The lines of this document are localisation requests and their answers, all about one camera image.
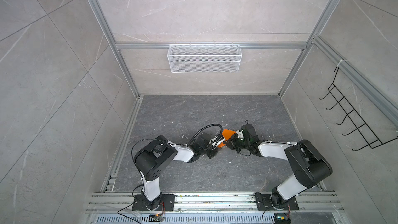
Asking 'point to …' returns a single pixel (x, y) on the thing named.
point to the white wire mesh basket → (204, 58)
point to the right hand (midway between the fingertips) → (222, 140)
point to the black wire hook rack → (372, 140)
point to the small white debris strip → (183, 135)
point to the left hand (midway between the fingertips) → (219, 142)
